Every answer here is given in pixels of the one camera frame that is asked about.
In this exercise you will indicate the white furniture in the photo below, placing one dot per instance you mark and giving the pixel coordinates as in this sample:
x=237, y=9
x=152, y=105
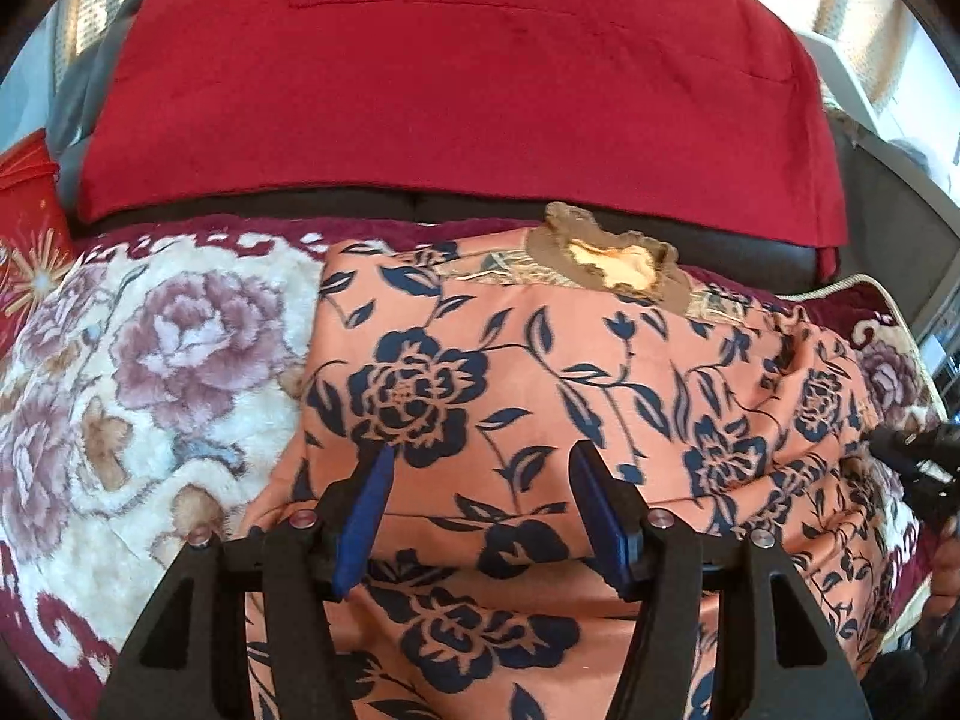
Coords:
x=847, y=75

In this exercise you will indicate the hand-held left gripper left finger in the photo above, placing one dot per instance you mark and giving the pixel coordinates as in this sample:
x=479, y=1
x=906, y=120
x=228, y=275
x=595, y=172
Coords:
x=367, y=532

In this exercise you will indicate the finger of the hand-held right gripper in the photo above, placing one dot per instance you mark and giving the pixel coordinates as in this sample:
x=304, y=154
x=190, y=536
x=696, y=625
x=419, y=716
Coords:
x=937, y=499
x=911, y=446

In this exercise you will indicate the cream patterned curtain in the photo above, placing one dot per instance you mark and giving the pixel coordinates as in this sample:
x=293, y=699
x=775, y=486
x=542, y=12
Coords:
x=855, y=7
x=90, y=0

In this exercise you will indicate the dark leather sofa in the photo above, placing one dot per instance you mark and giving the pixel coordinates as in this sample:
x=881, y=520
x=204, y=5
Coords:
x=480, y=206

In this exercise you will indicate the floral plush blanket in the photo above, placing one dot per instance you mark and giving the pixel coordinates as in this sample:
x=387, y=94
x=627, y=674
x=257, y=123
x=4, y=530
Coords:
x=150, y=390

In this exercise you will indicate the red cloth cover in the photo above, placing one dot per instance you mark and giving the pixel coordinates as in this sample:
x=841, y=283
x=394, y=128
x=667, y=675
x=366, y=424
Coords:
x=450, y=90

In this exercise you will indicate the orange floral garment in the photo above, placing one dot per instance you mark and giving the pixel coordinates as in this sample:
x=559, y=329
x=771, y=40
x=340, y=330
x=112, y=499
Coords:
x=525, y=360

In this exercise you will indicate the red printed bag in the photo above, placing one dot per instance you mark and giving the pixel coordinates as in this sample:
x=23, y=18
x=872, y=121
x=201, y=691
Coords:
x=30, y=240

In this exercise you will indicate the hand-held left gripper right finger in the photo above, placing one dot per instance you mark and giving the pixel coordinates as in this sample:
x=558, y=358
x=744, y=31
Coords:
x=604, y=532

